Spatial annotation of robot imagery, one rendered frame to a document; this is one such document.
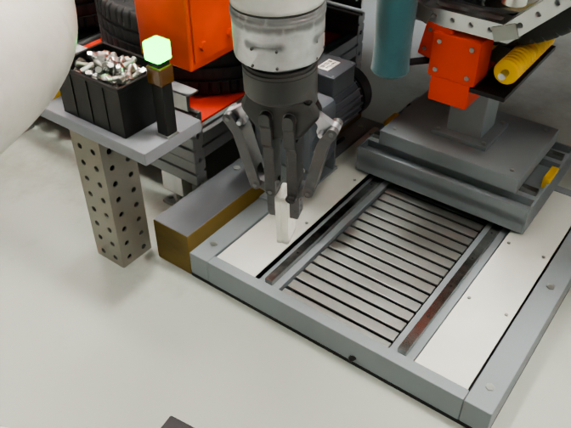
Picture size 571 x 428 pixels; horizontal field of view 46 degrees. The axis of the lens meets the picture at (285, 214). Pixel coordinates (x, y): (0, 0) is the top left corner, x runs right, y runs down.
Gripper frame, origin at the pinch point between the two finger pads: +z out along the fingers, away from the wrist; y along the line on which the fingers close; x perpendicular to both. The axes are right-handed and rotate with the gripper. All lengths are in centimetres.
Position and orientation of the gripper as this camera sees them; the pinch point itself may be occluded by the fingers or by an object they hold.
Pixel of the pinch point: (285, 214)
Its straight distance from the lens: 78.7
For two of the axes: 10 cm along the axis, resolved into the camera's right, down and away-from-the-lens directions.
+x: 3.1, -6.2, 7.2
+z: 0.3, 7.7, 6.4
